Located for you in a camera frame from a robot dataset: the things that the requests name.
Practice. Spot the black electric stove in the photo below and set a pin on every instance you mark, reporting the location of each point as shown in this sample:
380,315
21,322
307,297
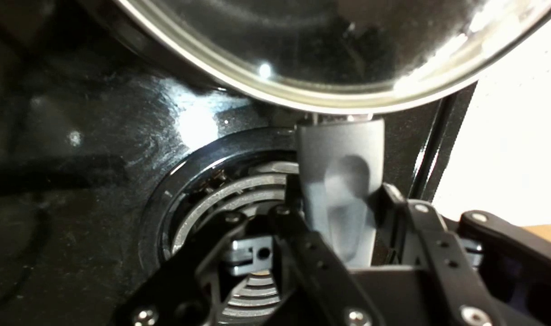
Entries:
95,114

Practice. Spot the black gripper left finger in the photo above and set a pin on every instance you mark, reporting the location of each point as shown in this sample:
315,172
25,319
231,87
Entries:
239,270

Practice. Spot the black pan with glass lid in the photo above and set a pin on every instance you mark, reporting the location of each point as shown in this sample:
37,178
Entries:
349,58

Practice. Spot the front coil burner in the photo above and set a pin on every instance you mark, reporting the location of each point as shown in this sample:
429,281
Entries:
249,172

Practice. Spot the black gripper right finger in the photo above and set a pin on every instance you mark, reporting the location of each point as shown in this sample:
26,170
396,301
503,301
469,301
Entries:
483,270

